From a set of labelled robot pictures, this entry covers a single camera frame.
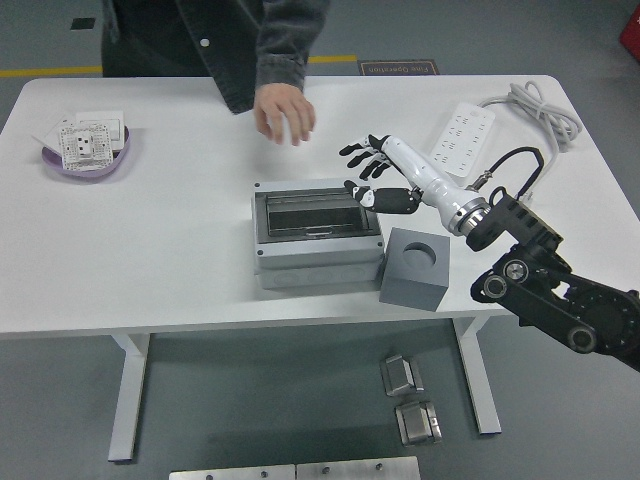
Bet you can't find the person's left hand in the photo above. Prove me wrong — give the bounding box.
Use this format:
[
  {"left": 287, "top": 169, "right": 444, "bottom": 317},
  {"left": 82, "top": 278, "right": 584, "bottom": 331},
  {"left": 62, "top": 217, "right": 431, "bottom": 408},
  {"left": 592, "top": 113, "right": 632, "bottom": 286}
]
[{"left": 253, "top": 82, "right": 317, "bottom": 148}]

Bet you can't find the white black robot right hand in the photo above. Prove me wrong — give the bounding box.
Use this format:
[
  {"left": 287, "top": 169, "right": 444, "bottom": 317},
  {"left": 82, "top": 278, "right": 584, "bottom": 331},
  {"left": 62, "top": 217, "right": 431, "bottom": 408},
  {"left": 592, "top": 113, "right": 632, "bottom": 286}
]
[{"left": 338, "top": 132, "right": 472, "bottom": 227}]

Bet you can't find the grey junction box with lid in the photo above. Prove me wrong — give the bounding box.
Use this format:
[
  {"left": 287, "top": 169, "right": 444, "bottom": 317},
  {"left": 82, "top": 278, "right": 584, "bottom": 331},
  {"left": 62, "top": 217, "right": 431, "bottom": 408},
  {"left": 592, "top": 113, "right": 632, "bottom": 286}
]
[{"left": 251, "top": 177, "right": 386, "bottom": 291}]

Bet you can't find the grey cube with round hole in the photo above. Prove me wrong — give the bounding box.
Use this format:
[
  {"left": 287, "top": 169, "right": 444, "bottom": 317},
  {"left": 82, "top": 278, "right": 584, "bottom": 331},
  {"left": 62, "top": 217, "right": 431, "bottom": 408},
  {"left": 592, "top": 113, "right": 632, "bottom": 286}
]
[{"left": 378, "top": 227, "right": 453, "bottom": 312}]

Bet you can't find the white power strip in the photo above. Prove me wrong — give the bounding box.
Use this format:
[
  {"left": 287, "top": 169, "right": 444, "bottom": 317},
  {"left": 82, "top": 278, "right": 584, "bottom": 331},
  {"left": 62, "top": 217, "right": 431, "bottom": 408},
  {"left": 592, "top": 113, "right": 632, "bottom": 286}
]
[{"left": 430, "top": 102, "right": 496, "bottom": 181}]

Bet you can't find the dark floor sign with text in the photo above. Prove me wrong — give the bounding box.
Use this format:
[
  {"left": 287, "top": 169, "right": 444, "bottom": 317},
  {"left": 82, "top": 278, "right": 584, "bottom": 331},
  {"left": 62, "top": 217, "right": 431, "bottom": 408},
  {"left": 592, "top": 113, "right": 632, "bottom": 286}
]
[{"left": 357, "top": 59, "right": 444, "bottom": 78}]

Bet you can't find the person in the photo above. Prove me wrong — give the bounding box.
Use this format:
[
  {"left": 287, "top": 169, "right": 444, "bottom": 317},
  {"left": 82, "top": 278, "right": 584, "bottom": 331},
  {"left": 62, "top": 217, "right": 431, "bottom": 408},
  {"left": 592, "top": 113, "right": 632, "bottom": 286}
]
[{"left": 101, "top": 0, "right": 271, "bottom": 116}]

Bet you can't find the purple bowl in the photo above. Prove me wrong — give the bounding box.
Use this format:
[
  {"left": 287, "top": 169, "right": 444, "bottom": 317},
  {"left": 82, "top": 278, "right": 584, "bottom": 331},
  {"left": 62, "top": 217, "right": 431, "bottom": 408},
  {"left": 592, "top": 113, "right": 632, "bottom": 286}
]
[{"left": 40, "top": 124, "right": 132, "bottom": 180}]

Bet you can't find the white printed socket panel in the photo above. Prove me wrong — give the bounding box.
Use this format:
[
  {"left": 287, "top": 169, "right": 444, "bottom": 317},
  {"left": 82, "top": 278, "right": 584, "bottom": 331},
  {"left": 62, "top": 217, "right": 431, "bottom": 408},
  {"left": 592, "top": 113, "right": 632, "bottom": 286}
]
[{"left": 56, "top": 123, "right": 114, "bottom": 171}]

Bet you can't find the white plain card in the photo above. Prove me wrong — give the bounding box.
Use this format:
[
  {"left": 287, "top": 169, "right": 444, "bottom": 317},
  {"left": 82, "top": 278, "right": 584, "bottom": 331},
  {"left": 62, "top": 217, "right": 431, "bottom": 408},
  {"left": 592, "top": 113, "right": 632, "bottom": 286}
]
[{"left": 31, "top": 113, "right": 76, "bottom": 151}]

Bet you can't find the red object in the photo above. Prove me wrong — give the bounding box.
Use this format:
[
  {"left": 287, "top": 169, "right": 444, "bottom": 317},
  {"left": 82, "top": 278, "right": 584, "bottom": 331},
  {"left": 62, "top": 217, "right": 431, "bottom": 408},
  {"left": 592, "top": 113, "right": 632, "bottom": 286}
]
[{"left": 618, "top": 12, "right": 640, "bottom": 51}]

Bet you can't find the metal plate with screws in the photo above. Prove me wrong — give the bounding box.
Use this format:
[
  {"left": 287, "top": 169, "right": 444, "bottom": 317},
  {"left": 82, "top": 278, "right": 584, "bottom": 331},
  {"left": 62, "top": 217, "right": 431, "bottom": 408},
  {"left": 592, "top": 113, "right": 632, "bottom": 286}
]
[
  {"left": 296, "top": 455, "right": 421, "bottom": 480},
  {"left": 168, "top": 463, "right": 296, "bottom": 480}
]

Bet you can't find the grey power cable with plug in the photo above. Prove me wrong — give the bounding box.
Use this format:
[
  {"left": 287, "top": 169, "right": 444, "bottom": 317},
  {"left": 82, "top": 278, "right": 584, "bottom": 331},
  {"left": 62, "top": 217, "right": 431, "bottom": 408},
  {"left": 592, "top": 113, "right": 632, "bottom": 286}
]
[{"left": 478, "top": 81, "right": 584, "bottom": 196}]

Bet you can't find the white switch plate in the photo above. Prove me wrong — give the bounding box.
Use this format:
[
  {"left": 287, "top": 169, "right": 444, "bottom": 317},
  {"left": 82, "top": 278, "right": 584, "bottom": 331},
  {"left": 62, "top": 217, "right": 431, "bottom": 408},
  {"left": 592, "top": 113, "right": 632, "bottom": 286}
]
[{"left": 74, "top": 109, "right": 126, "bottom": 152}]

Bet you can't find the small metal bracket block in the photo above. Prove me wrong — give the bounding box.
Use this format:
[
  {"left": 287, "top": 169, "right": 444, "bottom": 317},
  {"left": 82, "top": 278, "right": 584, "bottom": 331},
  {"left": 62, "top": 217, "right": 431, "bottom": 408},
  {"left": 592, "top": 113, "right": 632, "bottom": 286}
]
[{"left": 378, "top": 353, "right": 425, "bottom": 398}]

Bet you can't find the large metal bracket block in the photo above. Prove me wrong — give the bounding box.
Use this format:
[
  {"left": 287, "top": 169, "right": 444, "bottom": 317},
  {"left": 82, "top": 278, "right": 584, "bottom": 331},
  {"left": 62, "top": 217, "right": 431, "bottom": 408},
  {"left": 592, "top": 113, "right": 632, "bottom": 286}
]
[{"left": 394, "top": 399, "right": 444, "bottom": 446}]

